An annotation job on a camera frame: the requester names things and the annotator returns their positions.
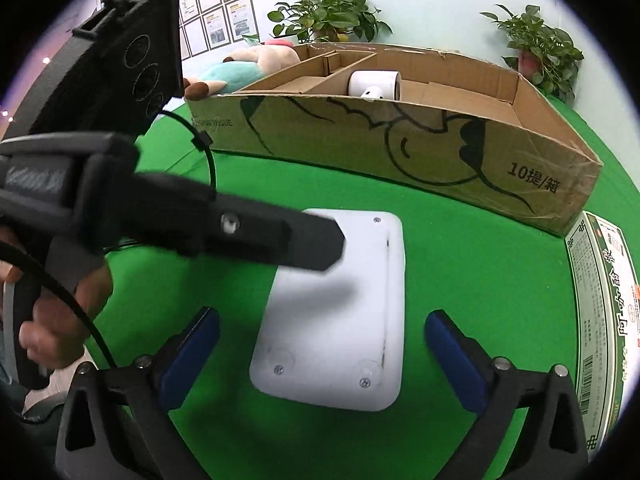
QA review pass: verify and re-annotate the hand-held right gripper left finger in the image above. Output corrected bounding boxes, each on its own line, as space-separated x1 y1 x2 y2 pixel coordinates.
55 305 222 480

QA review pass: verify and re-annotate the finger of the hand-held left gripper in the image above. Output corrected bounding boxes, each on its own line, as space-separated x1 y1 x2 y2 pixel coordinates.
135 170 347 273

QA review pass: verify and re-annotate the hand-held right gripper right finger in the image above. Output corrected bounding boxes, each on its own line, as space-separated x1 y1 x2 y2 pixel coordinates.
425 309 590 480

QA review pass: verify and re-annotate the white plastic device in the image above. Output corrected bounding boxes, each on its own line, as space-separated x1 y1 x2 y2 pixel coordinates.
248 208 405 412

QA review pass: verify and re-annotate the large cardboard box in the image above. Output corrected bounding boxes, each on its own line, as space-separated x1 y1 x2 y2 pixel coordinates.
185 42 605 237

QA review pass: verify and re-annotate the pink pig plush toy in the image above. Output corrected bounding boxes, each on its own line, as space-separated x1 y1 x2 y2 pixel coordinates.
182 39 301 101

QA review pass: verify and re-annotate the long brown cardboard box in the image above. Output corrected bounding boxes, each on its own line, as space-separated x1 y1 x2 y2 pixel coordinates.
235 52 377 95

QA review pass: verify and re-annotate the white hair dryer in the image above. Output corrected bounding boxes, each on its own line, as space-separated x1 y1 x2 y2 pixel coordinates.
347 70 402 103

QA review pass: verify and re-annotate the person's left hand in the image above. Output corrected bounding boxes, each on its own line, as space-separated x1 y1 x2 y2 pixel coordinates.
19 262 112 372

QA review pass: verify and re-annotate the green table cloth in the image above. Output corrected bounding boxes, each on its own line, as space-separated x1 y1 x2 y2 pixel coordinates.
85 95 640 480

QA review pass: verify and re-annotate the green and white medicine box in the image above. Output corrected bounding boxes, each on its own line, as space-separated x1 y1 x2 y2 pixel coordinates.
565 211 640 461

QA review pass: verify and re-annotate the bushy potted green plant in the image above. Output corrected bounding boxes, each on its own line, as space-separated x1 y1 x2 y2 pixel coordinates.
267 0 393 45

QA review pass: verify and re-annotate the green plant in red pot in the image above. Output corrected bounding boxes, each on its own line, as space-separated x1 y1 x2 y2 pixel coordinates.
480 4 585 106

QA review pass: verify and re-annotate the thin black cable with tie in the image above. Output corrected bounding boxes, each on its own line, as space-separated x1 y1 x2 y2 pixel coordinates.
159 109 218 193

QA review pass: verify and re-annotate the thick black cable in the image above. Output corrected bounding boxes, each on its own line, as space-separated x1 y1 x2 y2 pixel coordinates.
0 240 118 372

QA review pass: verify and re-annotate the group of framed wall certificates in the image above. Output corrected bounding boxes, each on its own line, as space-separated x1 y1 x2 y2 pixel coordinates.
115 0 260 61

